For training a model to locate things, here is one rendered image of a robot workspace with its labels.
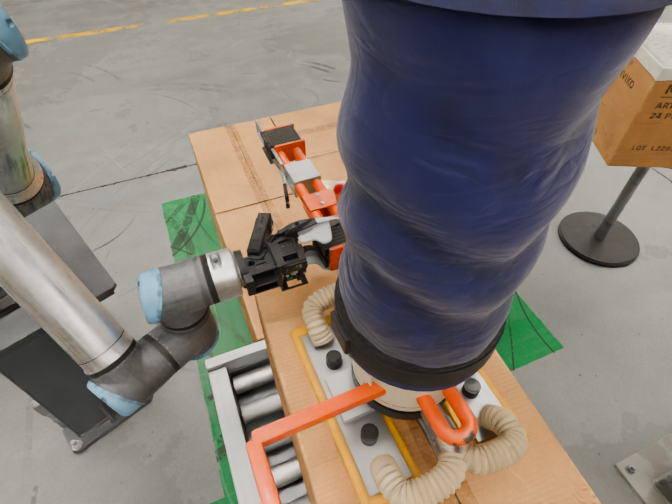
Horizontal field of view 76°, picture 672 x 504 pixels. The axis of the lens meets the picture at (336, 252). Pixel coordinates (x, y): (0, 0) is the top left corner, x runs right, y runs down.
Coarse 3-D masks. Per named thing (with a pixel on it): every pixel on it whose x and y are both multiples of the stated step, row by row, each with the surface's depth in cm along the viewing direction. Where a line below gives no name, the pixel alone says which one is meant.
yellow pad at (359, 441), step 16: (304, 336) 81; (304, 352) 79; (320, 352) 78; (336, 352) 76; (304, 368) 78; (320, 368) 76; (336, 368) 76; (320, 384) 75; (320, 400) 73; (336, 416) 71; (368, 416) 71; (384, 416) 71; (336, 432) 69; (352, 432) 69; (368, 432) 66; (384, 432) 69; (352, 448) 67; (368, 448) 67; (384, 448) 67; (400, 448) 68; (352, 464) 66; (368, 464) 66; (400, 464) 66; (352, 480) 65; (368, 480) 64; (368, 496) 63
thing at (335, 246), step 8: (336, 216) 83; (336, 232) 82; (336, 240) 80; (344, 240) 80; (320, 248) 80; (328, 248) 79; (336, 248) 77; (320, 256) 82; (328, 256) 80; (336, 256) 79; (328, 264) 81; (336, 264) 80
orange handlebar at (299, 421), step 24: (312, 216) 86; (312, 408) 60; (336, 408) 60; (432, 408) 60; (456, 408) 60; (264, 432) 58; (288, 432) 58; (456, 432) 58; (264, 456) 56; (264, 480) 54
